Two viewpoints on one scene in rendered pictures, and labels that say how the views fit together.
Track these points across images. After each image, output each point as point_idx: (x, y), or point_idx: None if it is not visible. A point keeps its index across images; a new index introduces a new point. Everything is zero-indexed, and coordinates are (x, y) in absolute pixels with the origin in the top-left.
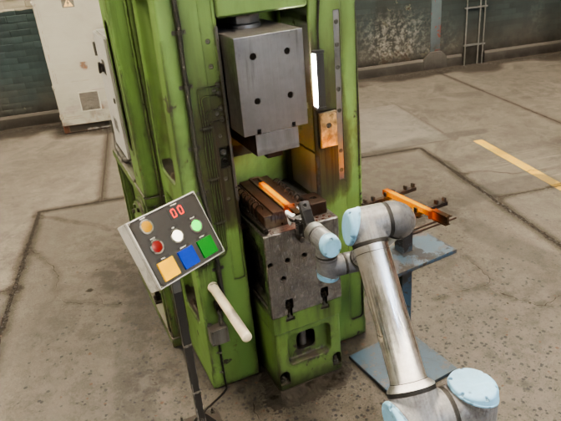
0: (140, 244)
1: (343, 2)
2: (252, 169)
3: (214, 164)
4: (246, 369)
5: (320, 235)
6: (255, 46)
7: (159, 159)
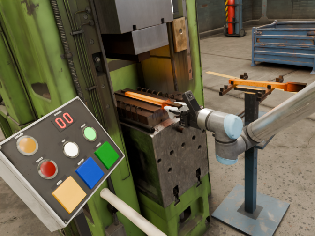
0: (23, 171)
1: None
2: (113, 85)
3: (89, 71)
4: None
5: (222, 118)
6: None
7: (28, 85)
